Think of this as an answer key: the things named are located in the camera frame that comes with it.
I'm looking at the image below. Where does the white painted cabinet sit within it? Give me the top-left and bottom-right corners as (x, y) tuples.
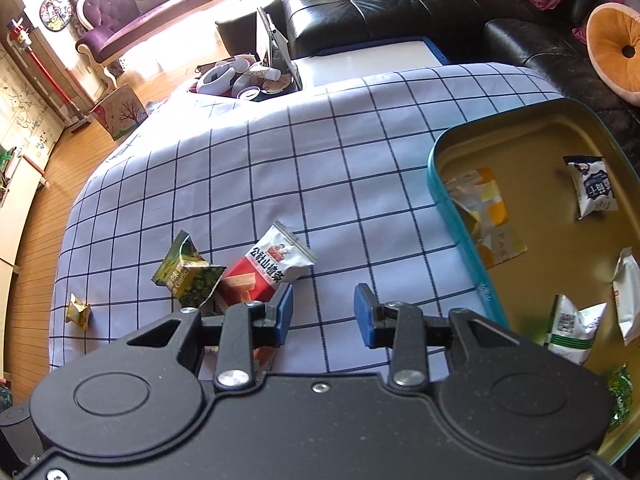
(0, 40), (66, 181)

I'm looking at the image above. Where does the white low table blue edge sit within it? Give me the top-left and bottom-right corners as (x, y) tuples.
(292, 35), (448, 92)

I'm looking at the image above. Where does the green pea snack packet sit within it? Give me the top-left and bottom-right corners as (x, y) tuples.
(151, 230), (227, 309)

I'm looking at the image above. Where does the gold foil candy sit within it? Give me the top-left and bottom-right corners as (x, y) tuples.
(65, 292), (92, 332)

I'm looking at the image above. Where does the red stick vacuum cleaner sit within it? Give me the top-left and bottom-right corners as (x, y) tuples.
(6, 17), (93, 135)

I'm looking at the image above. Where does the paper bag with tree print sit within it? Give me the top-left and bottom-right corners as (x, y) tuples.
(90, 84), (148, 142)

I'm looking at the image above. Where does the white red snack packet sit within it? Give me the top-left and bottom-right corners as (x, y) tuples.
(612, 247), (640, 347)

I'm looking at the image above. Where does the black stool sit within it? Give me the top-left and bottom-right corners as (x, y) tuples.
(215, 0), (286, 58)

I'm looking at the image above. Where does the black and white snack packet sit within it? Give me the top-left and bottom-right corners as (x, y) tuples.
(562, 155), (617, 220)

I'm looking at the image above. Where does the red snack packet with sticks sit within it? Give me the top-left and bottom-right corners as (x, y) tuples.
(216, 220), (318, 311)

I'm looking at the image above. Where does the teal tin box gold inside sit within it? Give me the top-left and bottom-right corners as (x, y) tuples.
(426, 97), (640, 471)

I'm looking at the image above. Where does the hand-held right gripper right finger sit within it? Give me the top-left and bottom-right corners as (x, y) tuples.
(353, 283), (521, 391)

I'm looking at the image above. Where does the orange and white snack packet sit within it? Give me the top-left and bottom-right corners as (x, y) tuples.
(445, 167), (528, 267)

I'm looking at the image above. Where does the white plastic appliance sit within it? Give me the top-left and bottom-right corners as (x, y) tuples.
(196, 55), (256, 95)

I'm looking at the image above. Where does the purple chaise longue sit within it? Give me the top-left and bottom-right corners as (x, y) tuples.
(75, 0), (278, 88)

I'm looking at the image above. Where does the orange round cushion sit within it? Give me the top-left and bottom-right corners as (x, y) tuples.
(585, 2), (640, 106)

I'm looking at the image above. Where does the black leather sofa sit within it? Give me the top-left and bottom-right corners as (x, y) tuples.
(282, 0), (640, 131)

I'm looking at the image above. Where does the white low bench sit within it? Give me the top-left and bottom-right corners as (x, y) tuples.
(0, 152), (48, 266)

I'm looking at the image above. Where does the white checked tablecloth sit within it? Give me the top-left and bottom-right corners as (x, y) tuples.
(47, 62), (566, 376)

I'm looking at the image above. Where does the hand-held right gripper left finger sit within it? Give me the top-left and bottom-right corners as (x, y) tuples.
(126, 283), (296, 392)

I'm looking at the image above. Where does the round colourful wall decoration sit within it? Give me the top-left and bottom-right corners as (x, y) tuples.
(39, 0), (76, 32)

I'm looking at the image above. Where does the green foil candy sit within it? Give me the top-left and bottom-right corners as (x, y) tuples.
(606, 366), (633, 433)

